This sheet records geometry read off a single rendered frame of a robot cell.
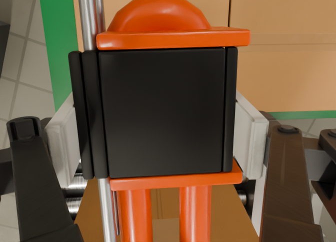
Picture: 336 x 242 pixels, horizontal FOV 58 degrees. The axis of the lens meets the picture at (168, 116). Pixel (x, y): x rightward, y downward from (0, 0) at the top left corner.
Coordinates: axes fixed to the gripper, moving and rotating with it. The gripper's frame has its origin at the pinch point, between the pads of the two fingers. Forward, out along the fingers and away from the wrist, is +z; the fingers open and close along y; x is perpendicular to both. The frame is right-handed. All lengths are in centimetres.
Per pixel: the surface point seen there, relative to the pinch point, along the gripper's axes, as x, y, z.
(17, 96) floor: -33, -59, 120
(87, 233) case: -40, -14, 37
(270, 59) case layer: -9, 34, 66
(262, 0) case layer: 7, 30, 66
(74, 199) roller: -53, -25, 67
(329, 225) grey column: -107, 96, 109
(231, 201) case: -40, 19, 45
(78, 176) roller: -44, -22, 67
